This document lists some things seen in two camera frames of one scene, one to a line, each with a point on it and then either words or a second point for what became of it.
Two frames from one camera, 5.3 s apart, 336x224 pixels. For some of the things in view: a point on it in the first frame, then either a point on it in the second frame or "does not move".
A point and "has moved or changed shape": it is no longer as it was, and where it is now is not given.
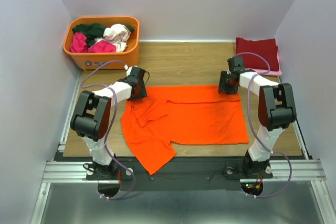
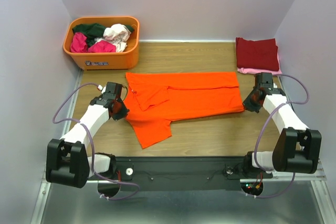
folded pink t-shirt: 264,72 does not move
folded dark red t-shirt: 266,48 does not move
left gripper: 142,93 -> 122,113
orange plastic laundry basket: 87,61 does not move
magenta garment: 79,45 does not move
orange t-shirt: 197,115 has moved or changed shape
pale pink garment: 117,34 does not move
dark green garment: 92,31 does not move
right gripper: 223,85 -> 248,104
